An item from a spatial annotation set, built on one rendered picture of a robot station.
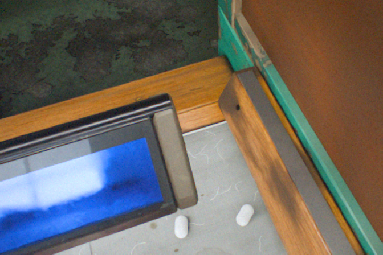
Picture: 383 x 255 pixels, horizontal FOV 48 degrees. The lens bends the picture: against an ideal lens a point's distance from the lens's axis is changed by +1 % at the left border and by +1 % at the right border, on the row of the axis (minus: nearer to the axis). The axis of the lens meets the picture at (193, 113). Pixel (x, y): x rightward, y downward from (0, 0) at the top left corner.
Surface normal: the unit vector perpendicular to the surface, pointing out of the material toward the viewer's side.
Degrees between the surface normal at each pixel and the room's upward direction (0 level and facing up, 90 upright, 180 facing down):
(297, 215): 66
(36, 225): 58
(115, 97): 0
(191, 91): 0
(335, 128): 90
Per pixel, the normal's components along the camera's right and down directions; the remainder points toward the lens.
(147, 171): 0.24, 0.33
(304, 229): -0.89, 0.02
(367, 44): -0.95, 0.29
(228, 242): -0.06, -0.58
